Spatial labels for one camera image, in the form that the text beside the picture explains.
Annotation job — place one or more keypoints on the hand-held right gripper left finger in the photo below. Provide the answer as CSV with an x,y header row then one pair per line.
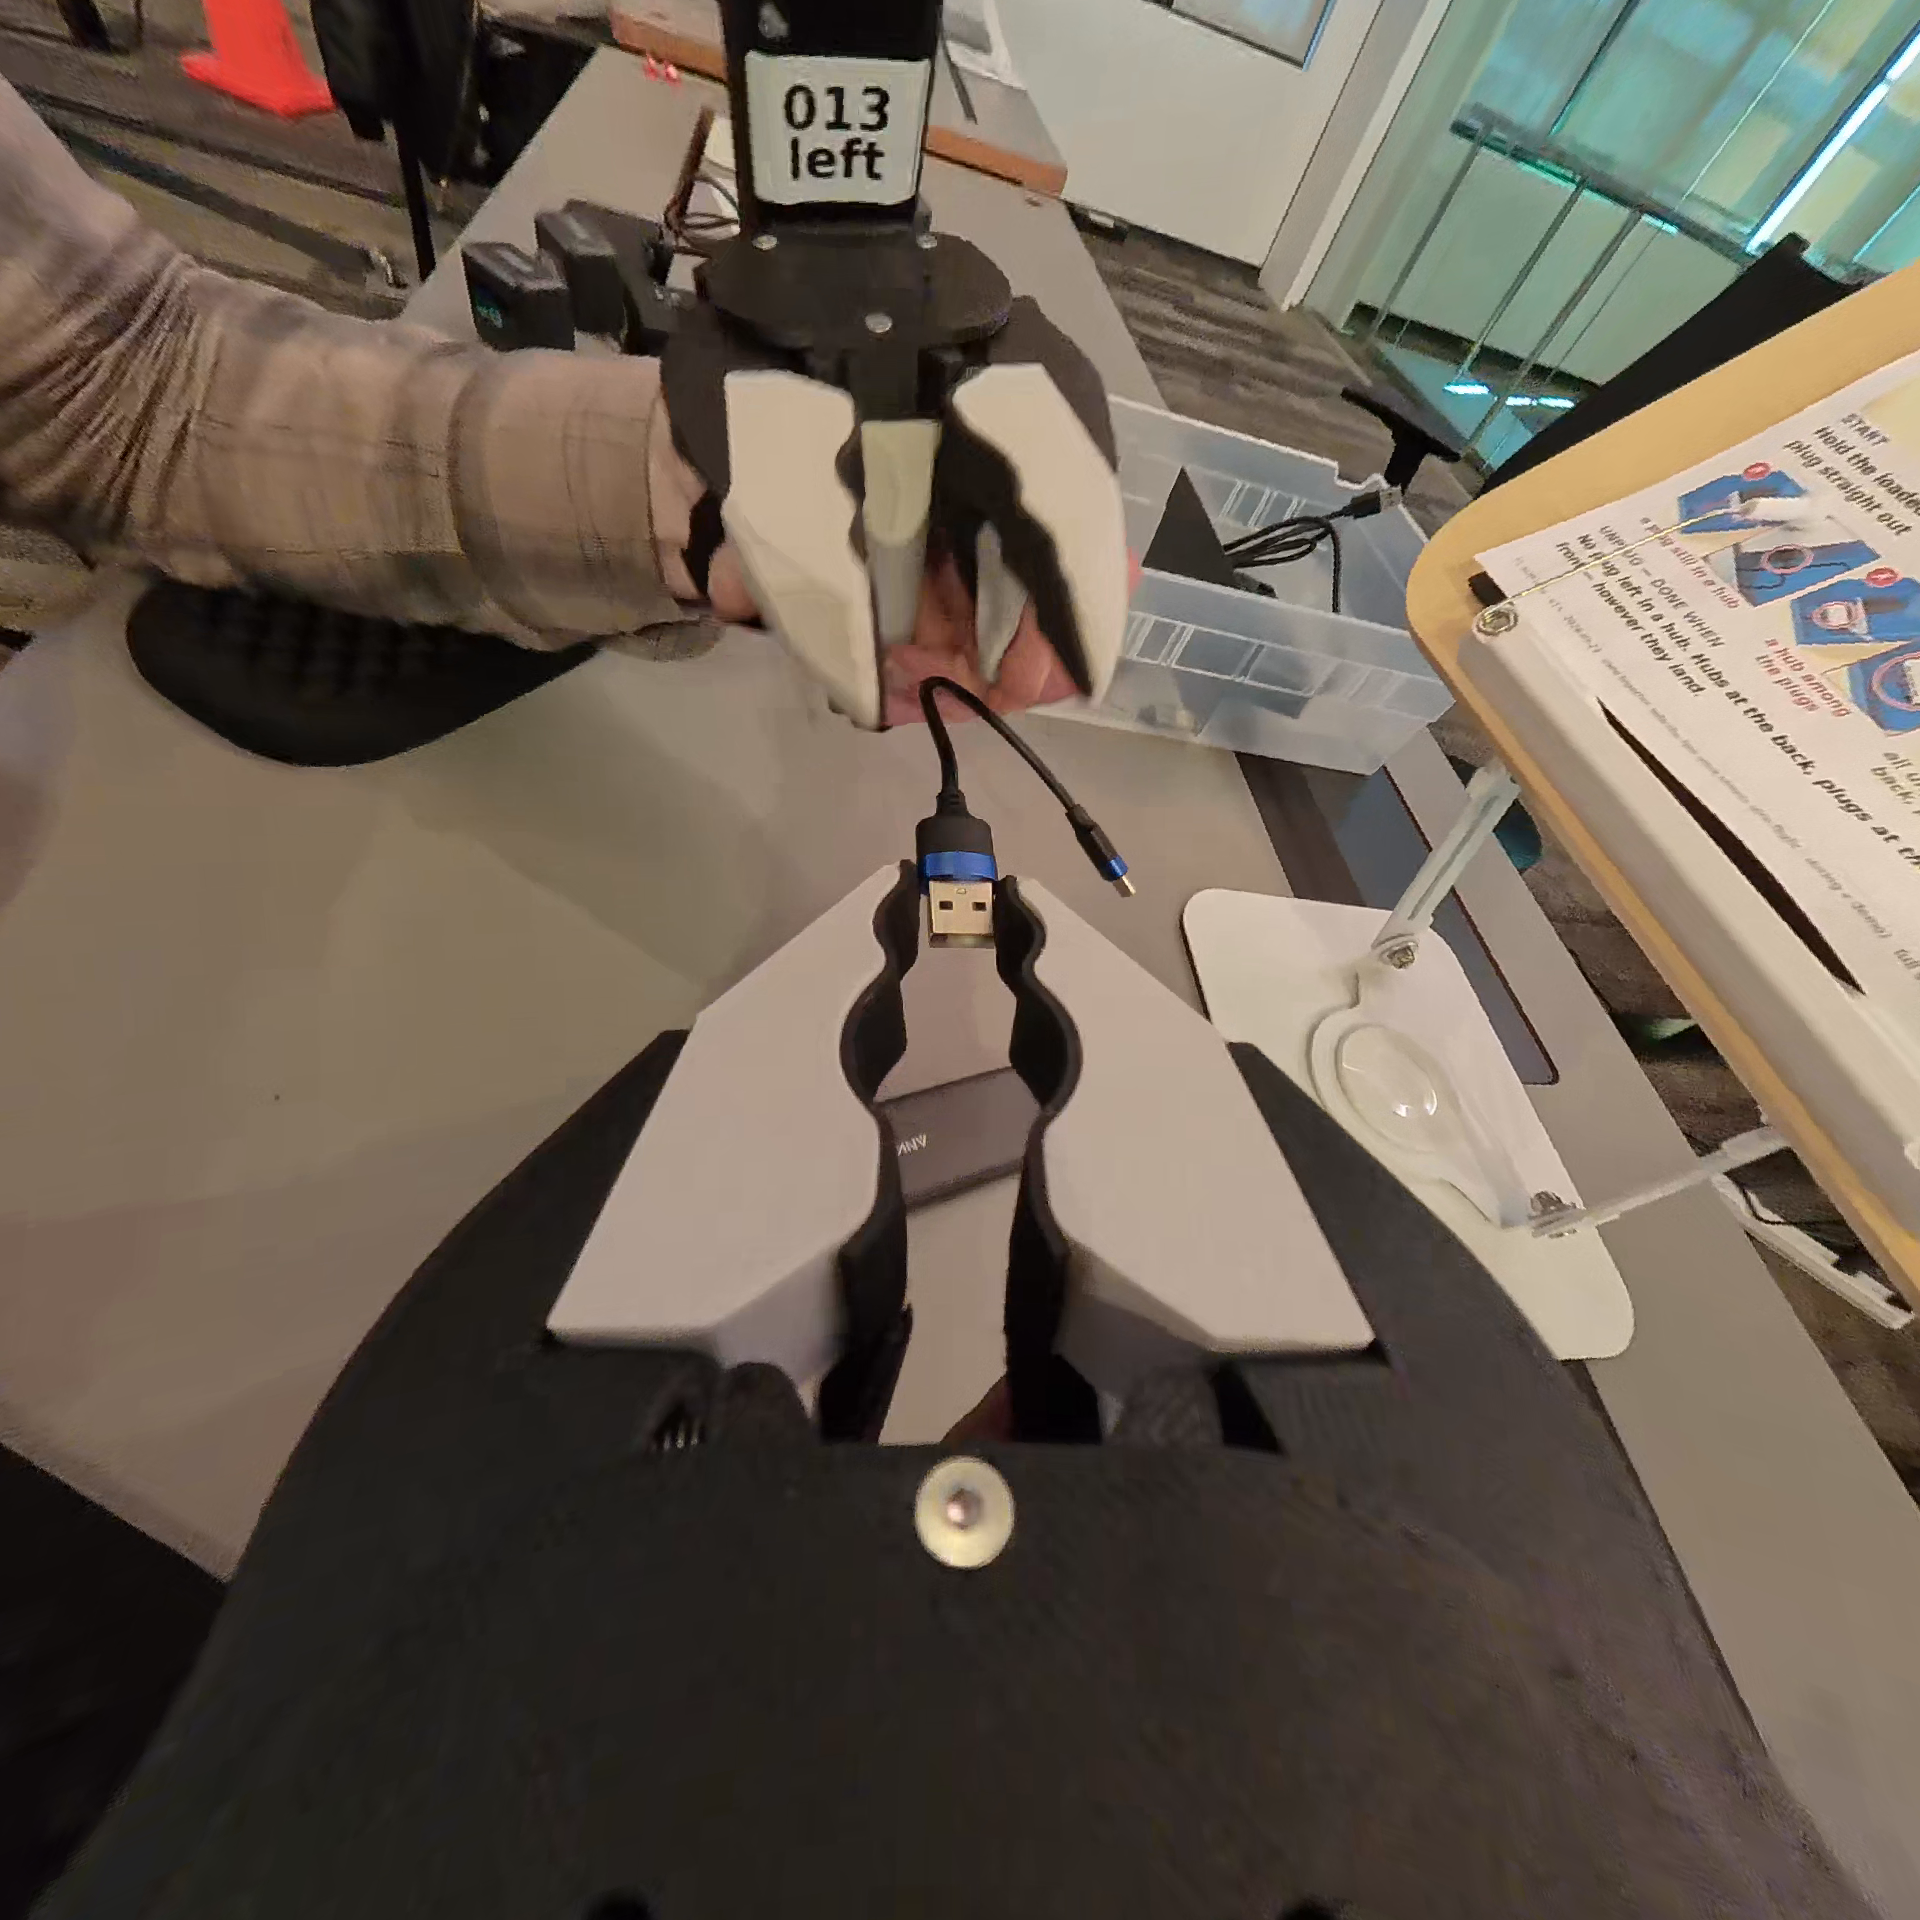
x,y
708,1202

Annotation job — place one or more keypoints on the slim black usb hub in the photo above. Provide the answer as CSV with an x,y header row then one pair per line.
x,y
960,1141

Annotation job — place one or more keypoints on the black bin divider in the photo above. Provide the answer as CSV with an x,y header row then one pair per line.
x,y
1187,535

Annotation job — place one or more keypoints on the instruction sheet on stand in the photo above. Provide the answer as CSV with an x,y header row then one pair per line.
x,y
1441,646

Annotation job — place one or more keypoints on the small black adapter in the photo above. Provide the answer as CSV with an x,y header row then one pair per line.
x,y
615,266
510,295

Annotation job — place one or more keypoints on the clear plastic bin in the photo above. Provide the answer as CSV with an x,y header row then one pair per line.
x,y
1292,646

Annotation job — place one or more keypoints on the white stand base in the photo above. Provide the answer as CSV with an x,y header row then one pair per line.
x,y
1292,962

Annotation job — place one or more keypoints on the orange plastic object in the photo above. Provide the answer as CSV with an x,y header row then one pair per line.
x,y
257,57

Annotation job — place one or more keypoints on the person's left forearm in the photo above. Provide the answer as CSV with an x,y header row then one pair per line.
x,y
301,391

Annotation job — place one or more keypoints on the person's left hand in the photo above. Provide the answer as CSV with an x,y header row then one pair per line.
x,y
948,646

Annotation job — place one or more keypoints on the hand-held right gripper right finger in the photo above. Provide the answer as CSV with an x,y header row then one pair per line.
x,y
1200,1202

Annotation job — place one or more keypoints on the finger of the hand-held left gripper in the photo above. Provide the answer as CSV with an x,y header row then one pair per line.
x,y
806,541
1052,541

